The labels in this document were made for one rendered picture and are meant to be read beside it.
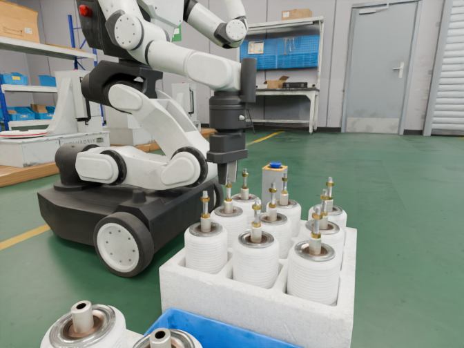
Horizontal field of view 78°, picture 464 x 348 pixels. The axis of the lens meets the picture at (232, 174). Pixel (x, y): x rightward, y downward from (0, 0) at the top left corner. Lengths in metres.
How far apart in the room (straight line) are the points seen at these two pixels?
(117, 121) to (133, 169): 2.22
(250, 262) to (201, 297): 0.13
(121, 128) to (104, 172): 2.14
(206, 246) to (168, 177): 0.43
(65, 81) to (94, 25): 1.87
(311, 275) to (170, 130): 0.67
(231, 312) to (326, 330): 0.18
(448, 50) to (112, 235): 5.49
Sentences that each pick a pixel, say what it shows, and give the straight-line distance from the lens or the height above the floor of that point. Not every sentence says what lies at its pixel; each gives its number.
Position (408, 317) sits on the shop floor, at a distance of 0.92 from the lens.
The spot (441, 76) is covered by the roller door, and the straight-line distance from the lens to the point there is 5.74.
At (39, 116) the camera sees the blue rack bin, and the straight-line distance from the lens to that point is 5.76.
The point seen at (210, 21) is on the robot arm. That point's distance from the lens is 1.28.
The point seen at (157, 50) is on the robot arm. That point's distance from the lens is 0.76.
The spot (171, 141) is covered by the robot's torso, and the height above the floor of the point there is 0.40.
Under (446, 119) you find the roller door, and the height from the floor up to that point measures 0.26.
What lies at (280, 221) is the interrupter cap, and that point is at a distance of 0.69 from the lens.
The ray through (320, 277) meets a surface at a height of 0.23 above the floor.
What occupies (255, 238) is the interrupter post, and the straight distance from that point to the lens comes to 0.59.
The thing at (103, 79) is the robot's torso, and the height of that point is 0.61.
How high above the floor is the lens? 0.53
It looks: 14 degrees down
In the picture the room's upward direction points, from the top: straight up
